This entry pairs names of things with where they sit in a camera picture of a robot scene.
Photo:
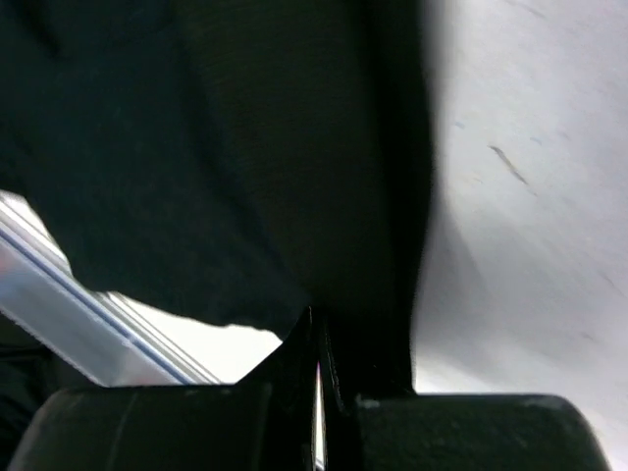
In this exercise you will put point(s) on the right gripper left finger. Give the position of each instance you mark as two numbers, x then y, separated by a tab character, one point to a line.
266	421

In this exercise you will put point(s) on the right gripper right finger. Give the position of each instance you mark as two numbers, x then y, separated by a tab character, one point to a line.
373	420

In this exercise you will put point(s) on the black underwear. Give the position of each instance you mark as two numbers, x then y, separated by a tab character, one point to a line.
233	162

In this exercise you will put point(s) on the aluminium mounting rail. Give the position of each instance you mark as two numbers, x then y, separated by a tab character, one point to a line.
102	336

